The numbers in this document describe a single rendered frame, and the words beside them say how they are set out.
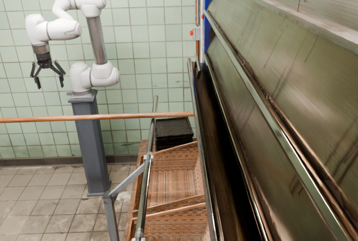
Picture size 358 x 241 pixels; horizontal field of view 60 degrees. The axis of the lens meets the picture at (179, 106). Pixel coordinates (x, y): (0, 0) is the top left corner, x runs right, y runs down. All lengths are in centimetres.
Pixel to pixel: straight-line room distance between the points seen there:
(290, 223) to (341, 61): 33
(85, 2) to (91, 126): 102
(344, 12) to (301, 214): 37
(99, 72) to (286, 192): 199
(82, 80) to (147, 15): 82
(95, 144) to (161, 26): 120
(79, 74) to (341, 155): 227
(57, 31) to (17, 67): 152
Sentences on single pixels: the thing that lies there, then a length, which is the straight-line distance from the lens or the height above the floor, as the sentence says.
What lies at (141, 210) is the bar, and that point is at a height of 117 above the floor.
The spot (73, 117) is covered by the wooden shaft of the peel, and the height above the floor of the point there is 120.
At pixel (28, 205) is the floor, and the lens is 327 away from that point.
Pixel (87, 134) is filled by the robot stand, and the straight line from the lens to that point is 275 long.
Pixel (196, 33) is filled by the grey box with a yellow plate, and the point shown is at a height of 146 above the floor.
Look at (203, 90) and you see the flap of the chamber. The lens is 154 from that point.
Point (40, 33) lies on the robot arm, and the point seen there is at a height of 166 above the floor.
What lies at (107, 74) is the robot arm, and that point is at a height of 120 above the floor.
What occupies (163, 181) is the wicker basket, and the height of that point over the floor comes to 59.
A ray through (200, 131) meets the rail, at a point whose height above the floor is 144.
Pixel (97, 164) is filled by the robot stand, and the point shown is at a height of 35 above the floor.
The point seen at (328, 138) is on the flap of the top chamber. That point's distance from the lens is 48.
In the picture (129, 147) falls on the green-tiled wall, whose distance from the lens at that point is 337.
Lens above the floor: 200
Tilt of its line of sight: 26 degrees down
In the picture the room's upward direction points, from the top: 2 degrees counter-clockwise
